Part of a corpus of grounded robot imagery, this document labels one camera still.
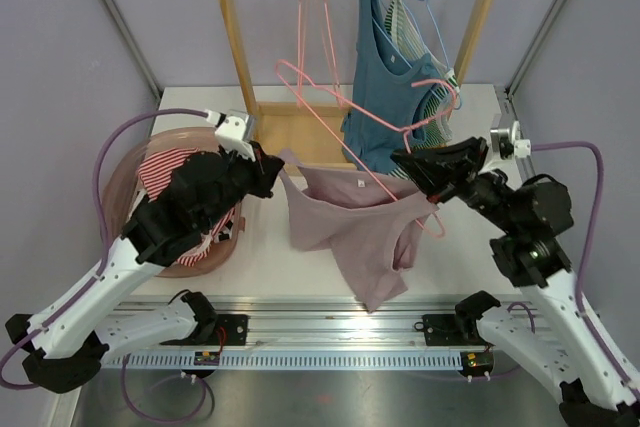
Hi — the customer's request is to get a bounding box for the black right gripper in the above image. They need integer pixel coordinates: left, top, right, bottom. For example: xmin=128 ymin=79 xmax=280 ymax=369
xmin=392 ymin=136 xmax=521 ymax=233

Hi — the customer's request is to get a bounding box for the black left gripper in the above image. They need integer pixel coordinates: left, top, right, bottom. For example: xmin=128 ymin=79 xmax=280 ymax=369
xmin=200 ymin=141 xmax=286 ymax=231

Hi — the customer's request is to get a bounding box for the pink wire hanger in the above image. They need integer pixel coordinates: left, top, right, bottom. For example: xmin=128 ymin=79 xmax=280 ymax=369
xmin=275 ymin=59 xmax=462 ymax=239
xmin=296 ymin=0 xmax=310 ymax=108
xmin=309 ymin=0 xmax=342 ymax=94

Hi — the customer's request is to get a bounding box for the dusty pink tank top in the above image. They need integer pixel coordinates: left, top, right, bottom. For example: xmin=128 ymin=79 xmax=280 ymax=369
xmin=279 ymin=149 xmax=437 ymax=312

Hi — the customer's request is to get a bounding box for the red white striped tank top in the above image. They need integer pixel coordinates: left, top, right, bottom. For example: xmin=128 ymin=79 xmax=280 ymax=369
xmin=133 ymin=148 xmax=236 ymax=267

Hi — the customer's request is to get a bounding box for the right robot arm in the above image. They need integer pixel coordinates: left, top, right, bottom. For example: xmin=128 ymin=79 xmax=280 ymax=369
xmin=391 ymin=137 xmax=639 ymax=426

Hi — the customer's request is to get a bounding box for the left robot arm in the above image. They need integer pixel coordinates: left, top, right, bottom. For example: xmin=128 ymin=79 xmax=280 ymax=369
xmin=6 ymin=142 xmax=284 ymax=394

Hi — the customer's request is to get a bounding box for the green white striped tank top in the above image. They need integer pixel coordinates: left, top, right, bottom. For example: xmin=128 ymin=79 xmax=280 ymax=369
xmin=384 ymin=0 xmax=460 ymax=149

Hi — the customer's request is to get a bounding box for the blue tank top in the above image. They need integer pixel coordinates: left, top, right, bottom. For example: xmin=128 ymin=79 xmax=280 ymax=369
xmin=341 ymin=0 xmax=430 ymax=179

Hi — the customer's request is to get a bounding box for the wooden clothes rack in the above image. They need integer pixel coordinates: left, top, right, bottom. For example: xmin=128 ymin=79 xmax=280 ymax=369
xmin=218 ymin=0 xmax=493 ymax=169

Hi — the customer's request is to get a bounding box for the pink plastic basket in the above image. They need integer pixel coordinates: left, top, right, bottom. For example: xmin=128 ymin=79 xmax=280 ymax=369
xmin=102 ymin=127 xmax=245 ymax=278

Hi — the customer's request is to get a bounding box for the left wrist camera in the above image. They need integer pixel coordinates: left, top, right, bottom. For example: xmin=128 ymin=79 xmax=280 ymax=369
xmin=204 ymin=110 xmax=256 ymax=161

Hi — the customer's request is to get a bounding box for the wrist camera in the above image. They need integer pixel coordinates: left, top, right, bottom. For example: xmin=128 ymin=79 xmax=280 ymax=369
xmin=480 ymin=115 xmax=532 ymax=174
xmin=204 ymin=110 xmax=256 ymax=161

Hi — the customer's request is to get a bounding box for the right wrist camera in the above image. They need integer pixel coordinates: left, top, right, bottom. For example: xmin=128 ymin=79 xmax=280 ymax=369
xmin=480 ymin=115 xmax=532 ymax=174

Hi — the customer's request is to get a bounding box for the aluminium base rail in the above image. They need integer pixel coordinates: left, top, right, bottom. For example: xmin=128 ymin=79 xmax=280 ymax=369
xmin=99 ymin=294 xmax=601 ymax=351

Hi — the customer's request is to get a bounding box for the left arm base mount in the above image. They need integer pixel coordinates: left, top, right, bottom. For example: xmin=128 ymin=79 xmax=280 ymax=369
xmin=162 ymin=313 xmax=249 ymax=346

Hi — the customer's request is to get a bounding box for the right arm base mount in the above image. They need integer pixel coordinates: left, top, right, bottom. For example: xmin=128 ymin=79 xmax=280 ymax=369
xmin=413 ymin=313 xmax=506 ymax=349

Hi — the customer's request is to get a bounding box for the slotted cable duct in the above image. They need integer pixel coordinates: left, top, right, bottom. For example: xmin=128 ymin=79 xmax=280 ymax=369
xmin=127 ymin=349 xmax=462 ymax=371

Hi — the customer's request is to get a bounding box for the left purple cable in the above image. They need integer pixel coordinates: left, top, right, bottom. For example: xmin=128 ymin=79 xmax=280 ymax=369
xmin=0 ymin=107 xmax=216 ymax=421

